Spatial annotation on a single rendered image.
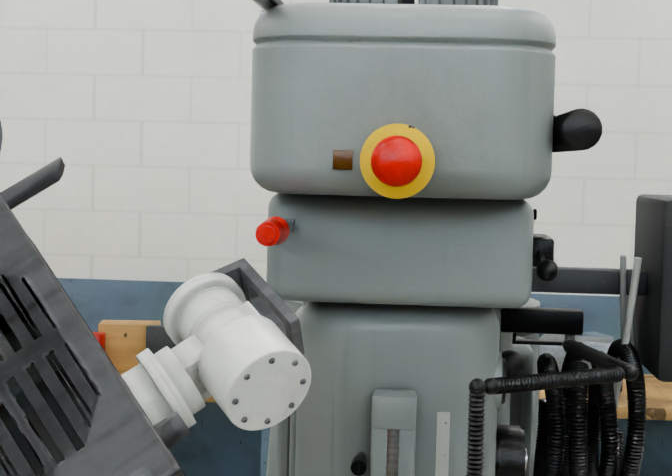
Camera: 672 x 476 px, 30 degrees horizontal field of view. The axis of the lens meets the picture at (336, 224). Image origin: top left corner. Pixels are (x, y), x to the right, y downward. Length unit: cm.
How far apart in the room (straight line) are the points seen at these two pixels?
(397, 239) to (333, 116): 15
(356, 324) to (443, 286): 10
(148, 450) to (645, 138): 492
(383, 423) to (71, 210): 460
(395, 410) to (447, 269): 13
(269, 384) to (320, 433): 34
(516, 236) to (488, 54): 18
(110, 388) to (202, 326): 22
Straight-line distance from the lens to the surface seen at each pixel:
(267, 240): 99
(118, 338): 515
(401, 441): 114
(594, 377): 110
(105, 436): 68
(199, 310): 90
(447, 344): 116
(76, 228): 567
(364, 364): 117
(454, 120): 102
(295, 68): 103
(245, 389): 85
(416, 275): 112
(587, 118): 106
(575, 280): 154
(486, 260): 112
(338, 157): 102
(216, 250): 554
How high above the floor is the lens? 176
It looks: 3 degrees down
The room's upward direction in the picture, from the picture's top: 1 degrees clockwise
